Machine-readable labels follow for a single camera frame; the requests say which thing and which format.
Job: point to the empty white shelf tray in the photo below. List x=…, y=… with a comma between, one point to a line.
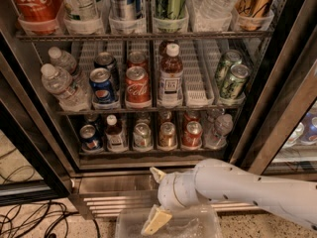
x=197, y=88

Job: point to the silver green can bottom shelf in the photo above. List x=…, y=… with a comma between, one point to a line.
x=142, y=137

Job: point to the blue pepsi can bottom shelf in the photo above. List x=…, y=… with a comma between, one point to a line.
x=90, y=138

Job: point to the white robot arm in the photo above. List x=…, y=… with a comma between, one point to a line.
x=212, y=179

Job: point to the golden cans top shelf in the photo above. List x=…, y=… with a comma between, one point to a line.
x=253, y=13

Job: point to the green can front right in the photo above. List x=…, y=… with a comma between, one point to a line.
x=235, y=81

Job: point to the clear plastic bin on floor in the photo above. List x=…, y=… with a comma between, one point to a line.
x=195, y=222

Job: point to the large coca-cola bottle top shelf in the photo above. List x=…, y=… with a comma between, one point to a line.
x=39, y=17

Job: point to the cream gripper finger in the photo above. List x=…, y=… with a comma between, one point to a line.
x=157, y=174
x=157, y=218

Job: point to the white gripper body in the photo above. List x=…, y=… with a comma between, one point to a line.
x=167, y=192

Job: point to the red can behind coca-cola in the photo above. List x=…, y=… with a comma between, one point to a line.
x=137, y=58

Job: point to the tall tea bottle middle shelf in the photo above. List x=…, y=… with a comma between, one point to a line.
x=170, y=76

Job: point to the copper can bottom shelf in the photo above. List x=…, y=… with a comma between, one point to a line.
x=167, y=136

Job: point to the blue pepsi can middle shelf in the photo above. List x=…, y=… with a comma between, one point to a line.
x=102, y=86

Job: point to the green bottle top shelf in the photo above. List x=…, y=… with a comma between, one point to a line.
x=170, y=11

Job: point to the fridge glass door right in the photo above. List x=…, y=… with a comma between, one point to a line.
x=282, y=92

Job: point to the red coke can bottom shelf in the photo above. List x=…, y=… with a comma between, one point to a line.
x=192, y=135

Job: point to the clear water bottle rear middle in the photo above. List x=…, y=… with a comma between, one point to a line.
x=67, y=61

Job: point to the brown tea bottle white cap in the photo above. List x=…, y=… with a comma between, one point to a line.
x=116, y=136

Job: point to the blue pepsi can shelf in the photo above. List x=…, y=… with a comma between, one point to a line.
x=90, y=138
x=102, y=86

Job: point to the green can rear right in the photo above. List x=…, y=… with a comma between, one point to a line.
x=227, y=59

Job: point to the dark can behind pepsi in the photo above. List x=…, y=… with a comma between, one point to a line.
x=107, y=60

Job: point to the clear water bottle bottom shelf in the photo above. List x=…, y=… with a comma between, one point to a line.
x=216, y=137

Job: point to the clear water bottle front middle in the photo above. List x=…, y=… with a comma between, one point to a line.
x=58, y=82

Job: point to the red coca-cola can middle shelf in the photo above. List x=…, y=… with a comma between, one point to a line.
x=137, y=85

